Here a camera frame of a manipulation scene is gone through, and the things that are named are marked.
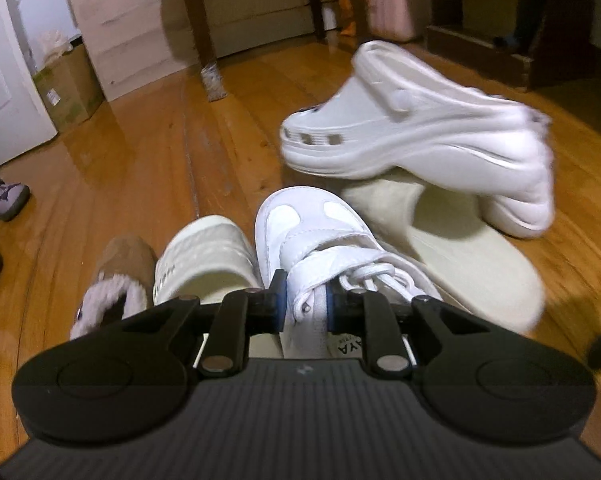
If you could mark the cardboard box with label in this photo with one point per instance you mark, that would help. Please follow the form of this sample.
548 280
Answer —
68 90

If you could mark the dark wooden shelf unit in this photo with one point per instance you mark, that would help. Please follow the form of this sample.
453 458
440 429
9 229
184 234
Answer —
485 55

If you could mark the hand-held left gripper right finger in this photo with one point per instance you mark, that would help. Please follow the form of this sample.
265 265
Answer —
331 307

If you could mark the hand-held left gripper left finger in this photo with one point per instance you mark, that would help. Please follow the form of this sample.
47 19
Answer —
279 294

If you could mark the white platform clog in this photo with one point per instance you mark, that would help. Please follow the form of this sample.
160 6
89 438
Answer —
430 125

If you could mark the dark wooden table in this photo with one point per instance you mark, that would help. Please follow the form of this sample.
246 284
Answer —
200 20

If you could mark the brown fleece-lined slipper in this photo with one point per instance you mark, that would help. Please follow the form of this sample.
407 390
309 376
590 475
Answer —
123 260

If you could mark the grey table leg pad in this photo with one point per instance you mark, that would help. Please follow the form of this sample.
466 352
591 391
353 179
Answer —
213 82

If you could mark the white plastic bag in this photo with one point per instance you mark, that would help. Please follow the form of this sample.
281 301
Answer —
55 42

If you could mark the white door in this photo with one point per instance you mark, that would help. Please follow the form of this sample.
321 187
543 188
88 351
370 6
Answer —
5 60

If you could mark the white chest of drawers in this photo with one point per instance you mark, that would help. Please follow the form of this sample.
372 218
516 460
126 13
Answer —
120 25

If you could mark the cream slide sandal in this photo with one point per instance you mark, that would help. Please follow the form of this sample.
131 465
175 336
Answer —
205 255
460 265

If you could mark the pink suitcase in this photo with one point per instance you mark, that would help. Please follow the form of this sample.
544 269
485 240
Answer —
395 7

